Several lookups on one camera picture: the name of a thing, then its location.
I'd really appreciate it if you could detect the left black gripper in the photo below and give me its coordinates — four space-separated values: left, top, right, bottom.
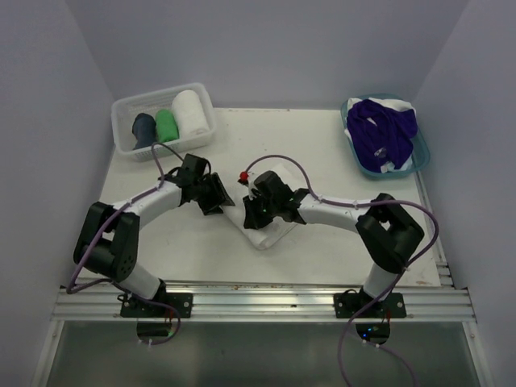
193 172 233 214

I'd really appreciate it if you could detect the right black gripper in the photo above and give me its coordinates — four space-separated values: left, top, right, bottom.
243 191 278 230

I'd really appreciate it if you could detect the white towel pile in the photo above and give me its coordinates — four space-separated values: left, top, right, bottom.
223 162 302 250

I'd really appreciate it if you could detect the dark blue towel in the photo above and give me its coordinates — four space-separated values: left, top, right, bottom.
131 113 156 150

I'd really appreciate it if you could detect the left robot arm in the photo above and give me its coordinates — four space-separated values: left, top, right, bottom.
66 154 235 317

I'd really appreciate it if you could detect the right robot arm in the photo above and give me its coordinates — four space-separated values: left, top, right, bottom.
239 170 424 317

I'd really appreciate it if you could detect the white rolled towel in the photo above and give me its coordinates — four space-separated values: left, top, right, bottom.
171 89 209 138

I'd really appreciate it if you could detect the green rolled towel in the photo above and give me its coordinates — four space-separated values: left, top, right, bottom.
155 109 179 143

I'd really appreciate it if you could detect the purple towel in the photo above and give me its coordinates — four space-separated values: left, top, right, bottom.
347 99 418 170

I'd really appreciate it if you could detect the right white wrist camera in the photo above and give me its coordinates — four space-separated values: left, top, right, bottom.
238 171 257 193

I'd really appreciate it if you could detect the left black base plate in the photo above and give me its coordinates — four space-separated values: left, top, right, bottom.
117 293 194 318

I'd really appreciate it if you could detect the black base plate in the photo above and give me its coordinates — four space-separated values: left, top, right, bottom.
333 289 407 319
117 293 194 318

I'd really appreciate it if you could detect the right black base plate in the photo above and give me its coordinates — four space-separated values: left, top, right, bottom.
333 289 407 319

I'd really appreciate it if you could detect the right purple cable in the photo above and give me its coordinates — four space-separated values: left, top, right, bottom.
243 155 439 387

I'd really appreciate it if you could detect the purple cable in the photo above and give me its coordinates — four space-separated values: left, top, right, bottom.
65 141 190 346
243 155 439 387

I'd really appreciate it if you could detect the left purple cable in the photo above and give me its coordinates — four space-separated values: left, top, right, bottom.
65 141 190 346

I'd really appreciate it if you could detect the aluminium mounting rail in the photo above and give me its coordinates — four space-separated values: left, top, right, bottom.
51 282 476 323

